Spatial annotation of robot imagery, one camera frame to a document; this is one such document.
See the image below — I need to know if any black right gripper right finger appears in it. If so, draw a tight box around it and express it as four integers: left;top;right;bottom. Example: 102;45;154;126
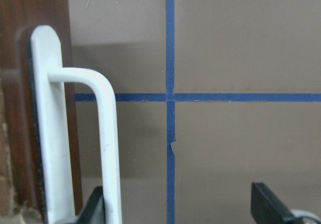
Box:
250;182;321;224

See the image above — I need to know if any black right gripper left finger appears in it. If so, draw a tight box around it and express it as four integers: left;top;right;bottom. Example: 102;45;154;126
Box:
76;186;105;224

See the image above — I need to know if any wooden drawer with white handle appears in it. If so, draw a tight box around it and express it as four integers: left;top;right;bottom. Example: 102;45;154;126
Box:
1;0;122;223

